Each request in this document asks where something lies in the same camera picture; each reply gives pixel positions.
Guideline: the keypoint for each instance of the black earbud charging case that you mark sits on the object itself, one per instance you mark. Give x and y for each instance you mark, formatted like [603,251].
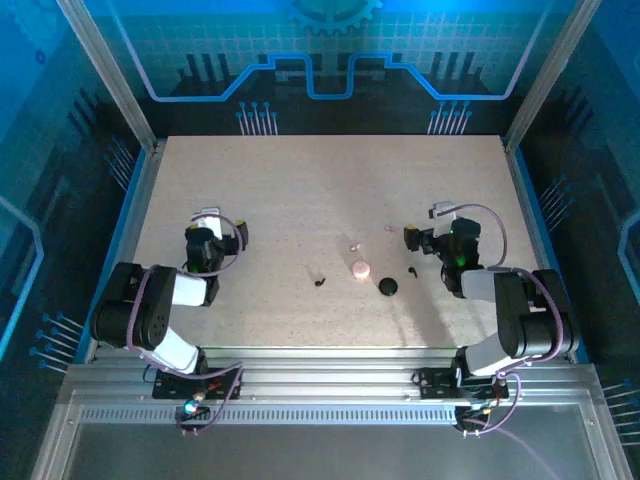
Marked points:
[388,286]

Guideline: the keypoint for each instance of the pink earbud charging case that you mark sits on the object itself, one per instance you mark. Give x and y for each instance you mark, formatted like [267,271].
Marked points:
[361,269]

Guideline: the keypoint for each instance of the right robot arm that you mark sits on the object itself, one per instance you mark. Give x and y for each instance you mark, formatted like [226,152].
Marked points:
[520,315]

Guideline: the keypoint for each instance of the blue table edge strip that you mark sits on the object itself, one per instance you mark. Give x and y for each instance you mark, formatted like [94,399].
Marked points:
[119,240]
[530,200]

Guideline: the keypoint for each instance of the grey metal panel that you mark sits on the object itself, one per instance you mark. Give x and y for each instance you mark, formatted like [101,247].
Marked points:
[325,450]

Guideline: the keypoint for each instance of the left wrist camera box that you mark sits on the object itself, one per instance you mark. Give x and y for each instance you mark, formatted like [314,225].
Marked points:
[209,221]

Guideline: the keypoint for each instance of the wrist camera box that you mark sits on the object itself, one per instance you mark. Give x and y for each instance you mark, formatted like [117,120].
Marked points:
[209,221]
[441,210]

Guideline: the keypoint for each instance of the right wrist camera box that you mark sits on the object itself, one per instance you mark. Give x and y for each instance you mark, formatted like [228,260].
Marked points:
[441,210]

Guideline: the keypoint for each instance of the aluminium table side rail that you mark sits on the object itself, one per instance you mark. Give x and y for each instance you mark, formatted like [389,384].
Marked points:
[131,235]

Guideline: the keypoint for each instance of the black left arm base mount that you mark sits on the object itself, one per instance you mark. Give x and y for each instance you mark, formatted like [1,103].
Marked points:
[170,387]

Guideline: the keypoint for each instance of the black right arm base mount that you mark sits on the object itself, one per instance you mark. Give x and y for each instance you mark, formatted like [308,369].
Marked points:
[435,385]

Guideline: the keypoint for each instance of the aluminium frame rail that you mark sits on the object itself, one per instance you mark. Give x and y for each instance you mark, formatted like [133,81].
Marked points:
[325,370]

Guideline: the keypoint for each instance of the aluminium frame post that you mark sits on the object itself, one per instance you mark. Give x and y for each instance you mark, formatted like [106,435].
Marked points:
[550,75]
[107,75]

